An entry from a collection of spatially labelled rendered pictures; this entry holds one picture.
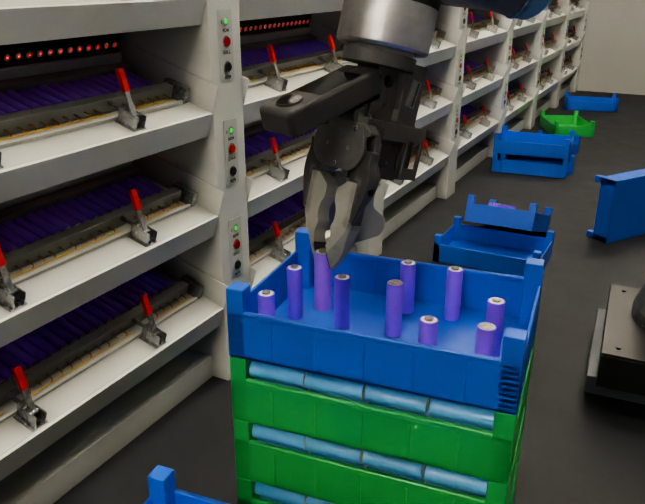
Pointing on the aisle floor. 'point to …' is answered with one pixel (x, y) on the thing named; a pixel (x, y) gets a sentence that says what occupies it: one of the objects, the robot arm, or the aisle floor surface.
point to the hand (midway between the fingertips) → (321, 252)
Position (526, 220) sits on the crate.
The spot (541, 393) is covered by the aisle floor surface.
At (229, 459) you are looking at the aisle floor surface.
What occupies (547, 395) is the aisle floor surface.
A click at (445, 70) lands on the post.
